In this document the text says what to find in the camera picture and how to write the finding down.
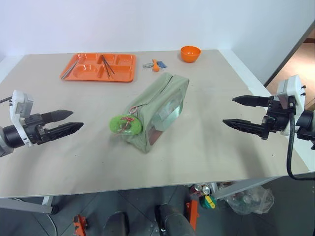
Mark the dark chopstick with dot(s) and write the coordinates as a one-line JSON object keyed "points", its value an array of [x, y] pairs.
{"points": [[106, 64], [110, 66]]}

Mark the clear plastic bag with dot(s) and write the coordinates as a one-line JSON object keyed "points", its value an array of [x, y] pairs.
{"points": [[253, 200]]}

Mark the grey table frame bar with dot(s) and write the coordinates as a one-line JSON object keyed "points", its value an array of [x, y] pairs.
{"points": [[241, 188], [24, 205]]}

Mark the green and yellow toy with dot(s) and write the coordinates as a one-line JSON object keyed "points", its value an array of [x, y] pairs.
{"points": [[208, 201]]}

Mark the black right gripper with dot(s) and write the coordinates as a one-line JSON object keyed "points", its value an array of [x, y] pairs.
{"points": [[276, 120]]}

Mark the orange key fob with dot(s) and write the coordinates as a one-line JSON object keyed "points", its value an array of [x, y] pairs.
{"points": [[155, 66]]}

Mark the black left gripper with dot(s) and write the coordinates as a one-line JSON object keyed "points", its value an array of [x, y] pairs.
{"points": [[34, 129]]}

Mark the orange metal stand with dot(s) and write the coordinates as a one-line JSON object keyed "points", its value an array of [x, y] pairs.
{"points": [[80, 225], [193, 214]]}

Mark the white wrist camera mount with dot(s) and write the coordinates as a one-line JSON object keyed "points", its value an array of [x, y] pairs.
{"points": [[294, 84], [17, 98]]}

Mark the silver key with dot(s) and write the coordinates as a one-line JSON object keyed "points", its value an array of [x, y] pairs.
{"points": [[147, 65]]}

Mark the silver drink can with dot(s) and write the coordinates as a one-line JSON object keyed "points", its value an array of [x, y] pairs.
{"points": [[206, 189]]}

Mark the green zipper pouch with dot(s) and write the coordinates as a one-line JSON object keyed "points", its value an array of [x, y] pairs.
{"points": [[157, 98]]}

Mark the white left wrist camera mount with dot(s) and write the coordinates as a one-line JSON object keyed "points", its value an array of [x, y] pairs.
{"points": [[17, 98]]}

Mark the dark rounded shape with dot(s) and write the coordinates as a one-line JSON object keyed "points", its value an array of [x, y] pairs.
{"points": [[174, 221], [116, 225]]}

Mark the orange compartment tray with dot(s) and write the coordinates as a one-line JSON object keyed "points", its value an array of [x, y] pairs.
{"points": [[123, 73]]}

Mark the orange plastic bowl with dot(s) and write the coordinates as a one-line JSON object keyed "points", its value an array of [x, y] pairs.
{"points": [[190, 54]]}

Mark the blue key tag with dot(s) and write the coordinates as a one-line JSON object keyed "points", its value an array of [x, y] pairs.
{"points": [[162, 64]]}

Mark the red drink can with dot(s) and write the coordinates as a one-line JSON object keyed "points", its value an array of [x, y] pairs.
{"points": [[195, 189]]}

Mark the green donut plush charm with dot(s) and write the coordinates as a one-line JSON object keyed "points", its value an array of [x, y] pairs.
{"points": [[115, 125]]}

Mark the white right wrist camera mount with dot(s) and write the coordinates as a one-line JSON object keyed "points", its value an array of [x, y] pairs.
{"points": [[294, 84]]}

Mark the silver metal chopstick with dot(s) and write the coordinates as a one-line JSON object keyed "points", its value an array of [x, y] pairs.
{"points": [[71, 69], [68, 70]]}

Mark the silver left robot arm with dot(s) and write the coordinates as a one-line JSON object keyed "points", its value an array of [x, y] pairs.
{"points": [[11, 136]]}

